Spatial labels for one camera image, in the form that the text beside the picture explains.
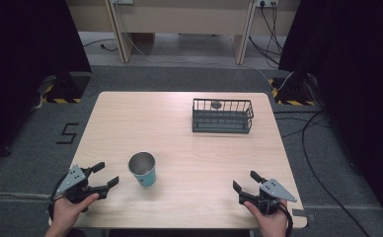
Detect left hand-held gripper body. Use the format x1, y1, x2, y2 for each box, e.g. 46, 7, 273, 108
54, 164, 109, 204

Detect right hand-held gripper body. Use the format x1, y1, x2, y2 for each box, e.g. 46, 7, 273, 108
238, 178, 298, 216

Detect person's right hand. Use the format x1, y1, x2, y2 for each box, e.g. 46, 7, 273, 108
244, 198, 289, 237

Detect person's left hand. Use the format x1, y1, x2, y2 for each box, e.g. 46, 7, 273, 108
48, 193, 100, 237

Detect teal metal cup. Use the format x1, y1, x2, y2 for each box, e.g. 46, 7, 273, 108
127, 151, 157, 188

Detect grey tape piece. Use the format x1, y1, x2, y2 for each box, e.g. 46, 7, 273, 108
291, 208, 317, 222

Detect stand base with striped tape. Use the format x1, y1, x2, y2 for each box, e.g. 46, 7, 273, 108
37, 71, 92, 105
268, 72, 316, 107

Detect black curtain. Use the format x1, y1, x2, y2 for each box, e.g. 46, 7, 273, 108
0, 0, 93, 172
277, 0, 383, 228

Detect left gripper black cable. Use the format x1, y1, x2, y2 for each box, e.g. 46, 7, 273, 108
46, 173, 71, 221

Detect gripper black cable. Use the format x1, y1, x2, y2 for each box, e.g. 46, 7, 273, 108
46, 173, 71, 221
258, 198, 294, 237

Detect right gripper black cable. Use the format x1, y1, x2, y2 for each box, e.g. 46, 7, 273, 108
258, 198, 294, 237

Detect long black floor cable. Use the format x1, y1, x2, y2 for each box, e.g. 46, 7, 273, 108
300, 111, 372, 237

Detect thin black floor cables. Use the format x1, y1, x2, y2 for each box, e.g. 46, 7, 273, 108
272, 110, 333, 139

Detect dark wire basket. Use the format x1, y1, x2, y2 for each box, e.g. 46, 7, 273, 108
191, 98, 255, 134

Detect short black floor cable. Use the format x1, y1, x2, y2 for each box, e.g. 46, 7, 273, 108
82, 38, 118, 52

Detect hanging black cables bundle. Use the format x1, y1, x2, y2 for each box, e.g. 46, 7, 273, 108
248, 2, 284, 67

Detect white wall socket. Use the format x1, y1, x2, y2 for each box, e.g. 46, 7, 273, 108
256, 0, 279, 8

